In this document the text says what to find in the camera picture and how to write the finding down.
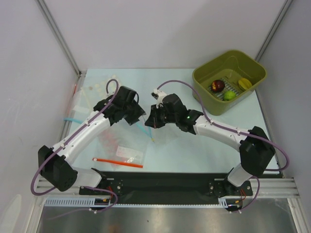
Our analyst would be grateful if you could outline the clear bag blue zipper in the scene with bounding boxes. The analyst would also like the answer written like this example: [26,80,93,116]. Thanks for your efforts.
[61,115,179,153]

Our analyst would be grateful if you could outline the red apple toy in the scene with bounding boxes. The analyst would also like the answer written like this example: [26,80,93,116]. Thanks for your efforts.
[211,80,225,93]

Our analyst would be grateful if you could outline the green lime toy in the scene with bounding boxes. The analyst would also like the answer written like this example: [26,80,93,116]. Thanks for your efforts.
[223,91,237,101]

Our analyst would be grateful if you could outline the olive green plastic bin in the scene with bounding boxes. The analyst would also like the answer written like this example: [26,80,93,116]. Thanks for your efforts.
[192,50,267,116]

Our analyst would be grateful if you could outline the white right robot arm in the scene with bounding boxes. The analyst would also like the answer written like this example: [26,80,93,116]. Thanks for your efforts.
[145,90,276,195]

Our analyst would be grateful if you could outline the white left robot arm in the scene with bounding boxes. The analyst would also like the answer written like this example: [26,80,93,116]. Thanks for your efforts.
[38,86,145,194]

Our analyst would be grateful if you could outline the clear bag red zipper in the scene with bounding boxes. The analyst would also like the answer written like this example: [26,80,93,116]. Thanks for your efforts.
[92,120,153,168]

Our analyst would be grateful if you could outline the clear bag with round dots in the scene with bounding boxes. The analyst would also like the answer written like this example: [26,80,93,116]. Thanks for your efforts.
[71,74,121,115]

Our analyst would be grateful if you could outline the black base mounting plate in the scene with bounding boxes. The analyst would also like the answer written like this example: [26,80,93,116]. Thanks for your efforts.
[78,170,256,204]

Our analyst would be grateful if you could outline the white slotted cable duct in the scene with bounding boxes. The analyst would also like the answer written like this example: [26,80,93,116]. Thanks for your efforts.
[44,197,242,208]

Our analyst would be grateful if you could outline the aluminium frame rail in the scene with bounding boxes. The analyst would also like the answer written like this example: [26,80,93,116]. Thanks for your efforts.
[34,177,300,199]

